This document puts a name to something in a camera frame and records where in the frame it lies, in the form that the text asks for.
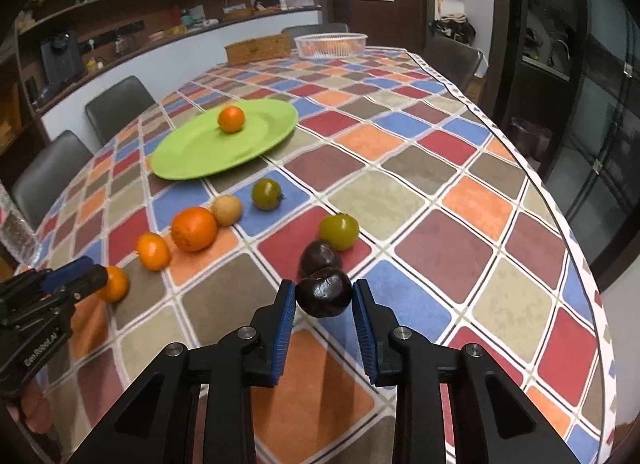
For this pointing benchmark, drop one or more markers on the white plastic basket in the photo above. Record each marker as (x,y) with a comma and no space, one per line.
(330,52)

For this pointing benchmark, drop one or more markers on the teal cup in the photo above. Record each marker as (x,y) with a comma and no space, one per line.
(187,18)

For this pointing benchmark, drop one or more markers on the large orange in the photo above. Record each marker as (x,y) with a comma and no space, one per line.
(194,229)

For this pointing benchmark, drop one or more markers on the brown woven box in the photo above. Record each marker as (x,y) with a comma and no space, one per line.
(257,49)

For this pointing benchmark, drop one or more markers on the dark purple passion fruit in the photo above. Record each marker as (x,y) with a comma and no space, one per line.
(319,255)
(324,294)

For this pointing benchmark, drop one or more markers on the person's left hand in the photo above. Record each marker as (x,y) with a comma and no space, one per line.
(35,411)

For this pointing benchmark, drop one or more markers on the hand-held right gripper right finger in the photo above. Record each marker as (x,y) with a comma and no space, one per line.
(364,331)

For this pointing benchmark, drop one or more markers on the rack with bags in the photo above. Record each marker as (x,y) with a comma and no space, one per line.
(452,27)

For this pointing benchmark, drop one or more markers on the grey dining chair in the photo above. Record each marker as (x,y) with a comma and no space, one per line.
(120,107)
(452,62)
(47,174)

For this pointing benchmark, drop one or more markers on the tangerine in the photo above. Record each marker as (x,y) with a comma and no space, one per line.
(341,45)
(312,47)
(154,251)
(117,286)
(231,119)

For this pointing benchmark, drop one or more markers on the kitchen faucet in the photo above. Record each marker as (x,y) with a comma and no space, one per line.
(562,49)

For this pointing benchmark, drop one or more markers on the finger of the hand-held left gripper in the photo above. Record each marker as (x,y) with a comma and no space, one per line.
(85,285)
(65,273)

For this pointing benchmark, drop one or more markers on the green plate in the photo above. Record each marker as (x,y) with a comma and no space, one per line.
(200,154)

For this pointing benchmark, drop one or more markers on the black coffee machine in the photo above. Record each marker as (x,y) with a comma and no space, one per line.
(61,57)

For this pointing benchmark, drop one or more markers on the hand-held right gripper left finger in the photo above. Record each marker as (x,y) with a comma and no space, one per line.
(284,331)

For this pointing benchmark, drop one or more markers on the green tomato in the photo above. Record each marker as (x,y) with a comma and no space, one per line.
(266,194)
(339,231)

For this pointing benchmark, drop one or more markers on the glass sliding door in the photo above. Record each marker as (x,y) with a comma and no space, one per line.
(600,119)

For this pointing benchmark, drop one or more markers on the tan round fruit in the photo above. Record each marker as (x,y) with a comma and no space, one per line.
(228,210)

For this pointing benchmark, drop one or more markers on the colourful checked tablecloth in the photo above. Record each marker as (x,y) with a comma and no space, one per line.
(400,184)

